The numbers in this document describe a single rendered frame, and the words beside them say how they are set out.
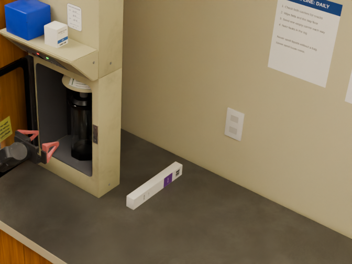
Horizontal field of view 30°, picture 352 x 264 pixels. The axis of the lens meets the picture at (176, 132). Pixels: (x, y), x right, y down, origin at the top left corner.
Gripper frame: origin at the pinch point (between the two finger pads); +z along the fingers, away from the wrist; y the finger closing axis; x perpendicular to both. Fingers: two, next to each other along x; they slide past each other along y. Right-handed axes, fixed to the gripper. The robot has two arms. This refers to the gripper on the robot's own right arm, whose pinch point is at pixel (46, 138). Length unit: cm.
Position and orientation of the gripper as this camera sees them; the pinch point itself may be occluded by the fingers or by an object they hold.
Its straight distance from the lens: 220.9
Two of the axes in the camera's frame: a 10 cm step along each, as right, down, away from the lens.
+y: -7.9, -3.8, 4.9
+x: -0.7, 8.4, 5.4
